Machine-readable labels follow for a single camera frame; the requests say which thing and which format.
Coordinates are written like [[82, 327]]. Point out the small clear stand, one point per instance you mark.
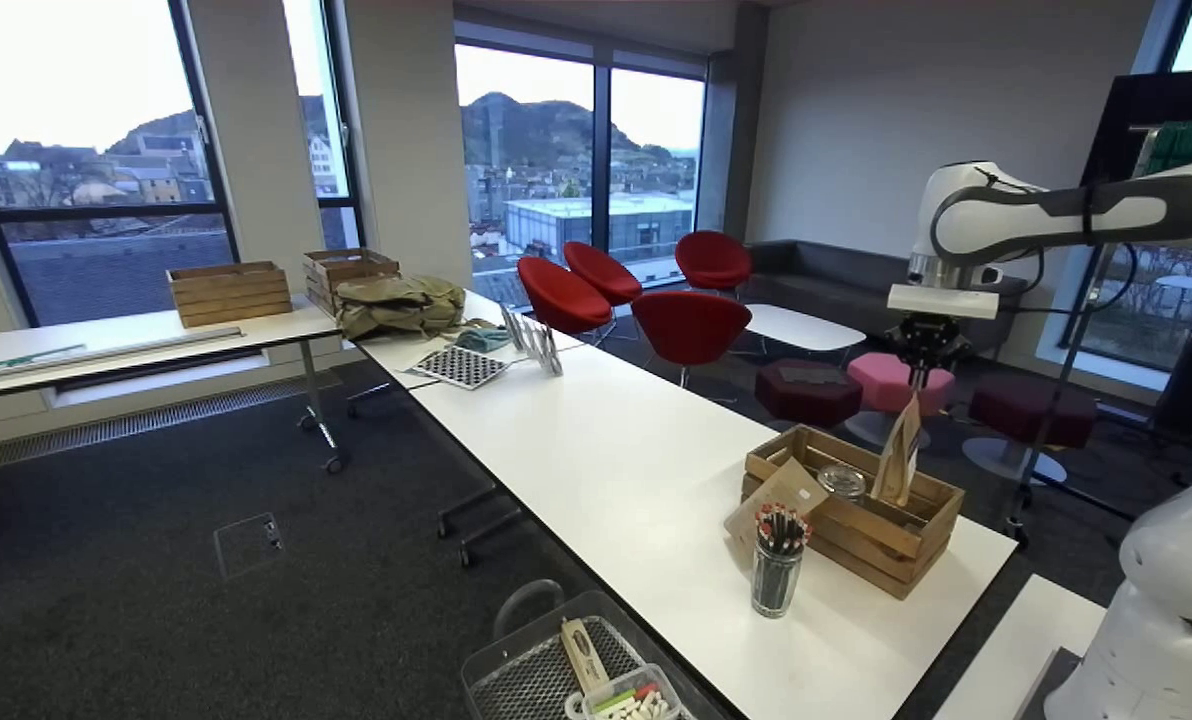
[[514, 327]]

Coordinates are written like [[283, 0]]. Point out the thin black tripod stand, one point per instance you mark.
[[1056, 403]]

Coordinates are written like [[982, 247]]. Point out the mesh pen cup with pens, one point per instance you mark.
[[779, 574]]

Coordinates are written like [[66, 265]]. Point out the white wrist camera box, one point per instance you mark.
[[943, 300]]

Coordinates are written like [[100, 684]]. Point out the white desk with wheeled legs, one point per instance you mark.
[[129, 340]]

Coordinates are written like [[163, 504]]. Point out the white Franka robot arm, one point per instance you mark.
[[1090, 215]]

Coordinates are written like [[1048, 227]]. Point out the black screen on stand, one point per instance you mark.
[[1156, 105]]

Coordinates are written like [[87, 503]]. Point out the teal flat item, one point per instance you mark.
[[480, 337]]

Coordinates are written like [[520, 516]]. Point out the square floor outlet cover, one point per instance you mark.
[[247, 544]]

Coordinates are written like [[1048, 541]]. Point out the clear glass jar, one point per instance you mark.
[[843, 480]]

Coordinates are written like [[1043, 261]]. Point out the pink round stool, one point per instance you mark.
[[872, 381]]

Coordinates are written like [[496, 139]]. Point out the dark wooden crate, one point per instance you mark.
[[338, 265]]

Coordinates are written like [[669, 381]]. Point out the maroon round stool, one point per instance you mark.
[[804, 392], [1029, 412]]

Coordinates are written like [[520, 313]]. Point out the colourful small box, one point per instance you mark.
[[631, 696]]

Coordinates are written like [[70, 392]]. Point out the red swivel chair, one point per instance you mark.
[[563, 300], [605, 271], [713, 257], [691, 327]]

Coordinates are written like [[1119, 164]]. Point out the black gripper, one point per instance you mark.
[[929, 340]]

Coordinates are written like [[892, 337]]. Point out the open wooden slat crate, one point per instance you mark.
[[879, 541]]

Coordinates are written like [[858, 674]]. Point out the olive green fabric bag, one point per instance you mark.
[[397, 307]]

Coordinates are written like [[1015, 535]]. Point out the grey sofa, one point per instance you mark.
[[839, 283]]

